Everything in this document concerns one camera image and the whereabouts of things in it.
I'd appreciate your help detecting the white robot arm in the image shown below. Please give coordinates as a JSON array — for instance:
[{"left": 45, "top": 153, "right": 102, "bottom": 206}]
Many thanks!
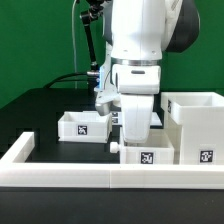
[{"left": 96, "top": 0, "right": 200, "bottom": 143}]

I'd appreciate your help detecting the white drawer box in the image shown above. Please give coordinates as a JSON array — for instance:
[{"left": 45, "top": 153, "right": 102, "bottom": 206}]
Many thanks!
[
  {"left": 110, "top": 129, "right": 174, "bottom": 165},
  {"left": 58, "top": 111, "right": 112, "bottom": 143}
]

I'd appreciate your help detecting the white drawer cabinet frame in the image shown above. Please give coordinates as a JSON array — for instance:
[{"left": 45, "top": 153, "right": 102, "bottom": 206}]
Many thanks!
[{"left": 161, "top": 92, "right": 224, "bottom": 165}]

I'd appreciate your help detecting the white rear drawer box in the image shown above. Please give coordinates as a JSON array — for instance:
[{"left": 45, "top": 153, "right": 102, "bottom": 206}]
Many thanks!
[{"left": 58, "top": 111, "right": 112, "bottom": 143}]

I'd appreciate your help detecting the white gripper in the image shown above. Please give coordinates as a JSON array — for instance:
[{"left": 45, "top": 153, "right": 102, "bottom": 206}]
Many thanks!
[{"left": 112, "top": 64, "right": 160, "bottom": 143}]

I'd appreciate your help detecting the white fiducial marker sheet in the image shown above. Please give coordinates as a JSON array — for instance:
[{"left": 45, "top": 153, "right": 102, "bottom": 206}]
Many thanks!
[{"left": 112, "top": 111, "right": 162, "bottom": 127}]

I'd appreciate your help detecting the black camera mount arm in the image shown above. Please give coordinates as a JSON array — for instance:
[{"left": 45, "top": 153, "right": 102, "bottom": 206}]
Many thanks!
[{"left": 80, "top": 0, "right": 104, "bottom": 83}]

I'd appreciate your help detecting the white front drawer box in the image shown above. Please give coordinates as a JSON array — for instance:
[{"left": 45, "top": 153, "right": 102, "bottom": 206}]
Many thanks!
[{"left": 110, "top": 129, "right": 174, "bottom": 165}]

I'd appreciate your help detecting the black cable bundle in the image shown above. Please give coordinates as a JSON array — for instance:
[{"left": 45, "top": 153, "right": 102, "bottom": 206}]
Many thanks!
[{"left": 42, "top": 72, "right": 91, "bottom": 90}]

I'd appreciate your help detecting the white U-shaped border fence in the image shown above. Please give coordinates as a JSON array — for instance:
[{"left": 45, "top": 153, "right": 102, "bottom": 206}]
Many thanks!
[{"left": 0, "top": 132, "right": 224, "bottom": 189}]

